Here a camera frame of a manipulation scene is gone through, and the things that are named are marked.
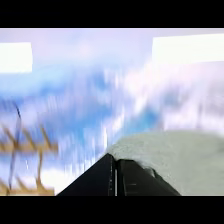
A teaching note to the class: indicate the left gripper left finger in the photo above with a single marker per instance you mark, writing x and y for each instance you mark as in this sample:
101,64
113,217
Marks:
100,180

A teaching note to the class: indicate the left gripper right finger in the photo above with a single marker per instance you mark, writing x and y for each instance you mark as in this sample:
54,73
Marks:
136,181

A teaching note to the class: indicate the grey garment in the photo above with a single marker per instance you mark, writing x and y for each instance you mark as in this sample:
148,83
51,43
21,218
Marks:
186,160

